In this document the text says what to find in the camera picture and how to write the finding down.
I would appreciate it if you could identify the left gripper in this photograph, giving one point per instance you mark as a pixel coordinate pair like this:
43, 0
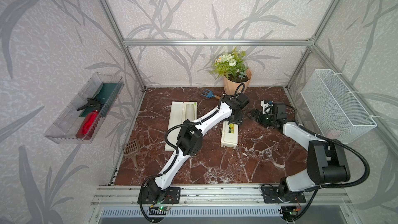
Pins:
239, 122

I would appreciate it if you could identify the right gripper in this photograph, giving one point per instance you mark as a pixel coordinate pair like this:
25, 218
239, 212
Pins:
259, 113

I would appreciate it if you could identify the cream dispenser lid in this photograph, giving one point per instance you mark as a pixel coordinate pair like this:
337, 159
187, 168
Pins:
229, 135

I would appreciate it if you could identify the cream dispenser base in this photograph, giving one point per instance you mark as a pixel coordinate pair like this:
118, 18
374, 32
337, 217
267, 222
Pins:
180, 111

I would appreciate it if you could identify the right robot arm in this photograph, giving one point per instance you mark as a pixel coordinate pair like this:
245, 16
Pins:
326, 162

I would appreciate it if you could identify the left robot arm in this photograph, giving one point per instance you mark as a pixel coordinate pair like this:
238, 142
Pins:
187, 139

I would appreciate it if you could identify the pink flower pot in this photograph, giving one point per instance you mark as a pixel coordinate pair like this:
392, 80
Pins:
230, 86

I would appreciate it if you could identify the blue hand rake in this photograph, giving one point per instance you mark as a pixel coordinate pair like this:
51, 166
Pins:
209, 94

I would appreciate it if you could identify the green artificial plant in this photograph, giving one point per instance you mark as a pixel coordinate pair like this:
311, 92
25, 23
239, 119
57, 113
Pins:
232, 66

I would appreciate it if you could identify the brown slotted scoop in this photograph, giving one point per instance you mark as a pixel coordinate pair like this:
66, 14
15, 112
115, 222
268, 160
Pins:
131, 150

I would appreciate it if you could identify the green folded cloth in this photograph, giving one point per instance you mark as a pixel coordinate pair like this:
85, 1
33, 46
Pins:
106, 94

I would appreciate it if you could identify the red spray bottle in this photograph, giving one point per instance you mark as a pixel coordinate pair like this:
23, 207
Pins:
89, 124

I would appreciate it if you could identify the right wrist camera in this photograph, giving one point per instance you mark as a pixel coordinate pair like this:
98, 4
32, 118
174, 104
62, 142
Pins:
266, 107

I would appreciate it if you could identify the white wire basket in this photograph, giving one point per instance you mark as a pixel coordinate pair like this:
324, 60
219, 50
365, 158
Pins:
336, 110

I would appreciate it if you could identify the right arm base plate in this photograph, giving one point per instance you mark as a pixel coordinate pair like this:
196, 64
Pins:
273, 194

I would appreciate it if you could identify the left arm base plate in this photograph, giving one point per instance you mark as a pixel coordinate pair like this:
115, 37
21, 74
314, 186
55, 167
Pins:
168, 196

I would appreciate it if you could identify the clear plastic wall tray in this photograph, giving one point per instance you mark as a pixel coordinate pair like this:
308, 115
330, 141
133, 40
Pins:
80, 121

